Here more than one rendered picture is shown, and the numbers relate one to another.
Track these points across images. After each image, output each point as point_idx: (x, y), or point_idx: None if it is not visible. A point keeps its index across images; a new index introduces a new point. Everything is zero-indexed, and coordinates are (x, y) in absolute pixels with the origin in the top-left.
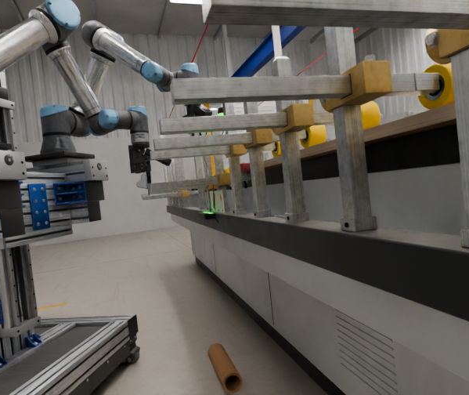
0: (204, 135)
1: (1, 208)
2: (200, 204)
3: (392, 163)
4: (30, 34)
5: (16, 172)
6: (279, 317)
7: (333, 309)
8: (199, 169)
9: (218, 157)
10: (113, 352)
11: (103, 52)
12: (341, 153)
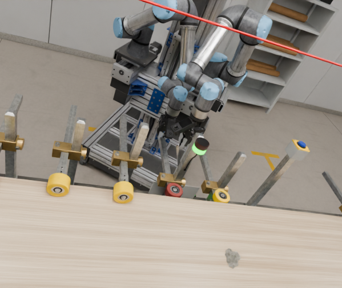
0: (67, 122)
1: (116, 88)
2: (246, 202)
3: None
4: (145, 16)
5: (123, 79)
6: None
7: None
8: (266, 182)
9: (179, 166)
10: (146, 186)
11: (240, 34)
12: None
